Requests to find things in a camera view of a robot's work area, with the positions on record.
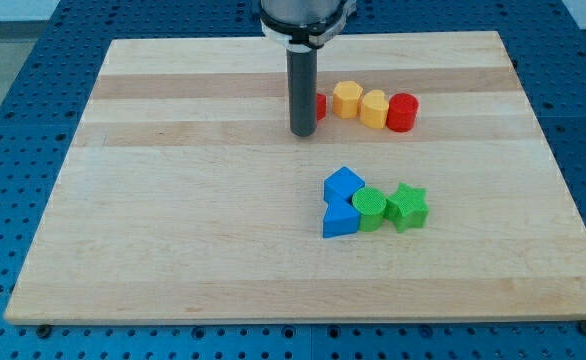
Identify blue cube block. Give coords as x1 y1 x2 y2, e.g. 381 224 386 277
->
323 167 365 203

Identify green cylinder block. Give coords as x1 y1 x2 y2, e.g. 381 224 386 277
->
351 186 387 232

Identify red block behind rod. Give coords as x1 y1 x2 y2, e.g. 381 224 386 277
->
316 93 327 121

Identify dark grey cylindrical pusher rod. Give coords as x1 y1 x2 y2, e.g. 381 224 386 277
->
287 50 317 137

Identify wooden board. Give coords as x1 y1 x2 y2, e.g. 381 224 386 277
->
5 31 586 325

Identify yellow hexagon block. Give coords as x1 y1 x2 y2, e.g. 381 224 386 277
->
332 81 363 119

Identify yellow heart block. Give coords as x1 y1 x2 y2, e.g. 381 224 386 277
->
359 90 389 129

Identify red cylinder block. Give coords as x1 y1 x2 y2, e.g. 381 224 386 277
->
386 93 419 132

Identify blue triangle block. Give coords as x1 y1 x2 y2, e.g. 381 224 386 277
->
322 197 360 238

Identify green star block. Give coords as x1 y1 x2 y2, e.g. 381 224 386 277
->
385 182 429 233

